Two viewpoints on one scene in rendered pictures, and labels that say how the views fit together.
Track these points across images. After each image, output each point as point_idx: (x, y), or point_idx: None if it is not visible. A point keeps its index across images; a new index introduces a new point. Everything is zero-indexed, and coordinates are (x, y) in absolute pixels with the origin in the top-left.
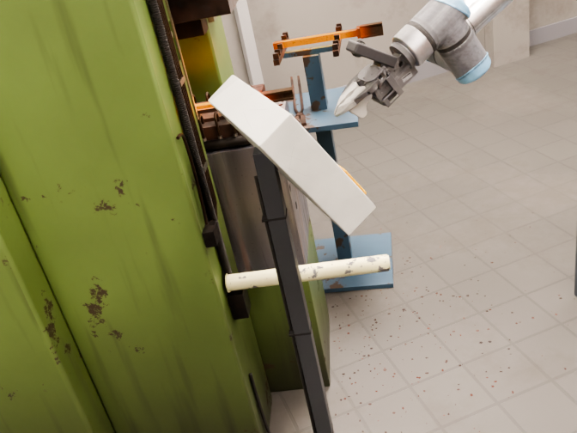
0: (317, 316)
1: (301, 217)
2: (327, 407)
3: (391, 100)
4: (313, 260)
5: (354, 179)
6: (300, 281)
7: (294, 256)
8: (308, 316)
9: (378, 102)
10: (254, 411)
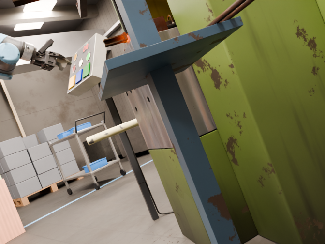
0: (163, 184)
1: (146, 124)
2: (133, 171)
3: (47, 68)
4: (170, 171)
5: (69, 82)
6: (110, 113)
7: (105, 102)
8: None
9: (52, 68)
10: None
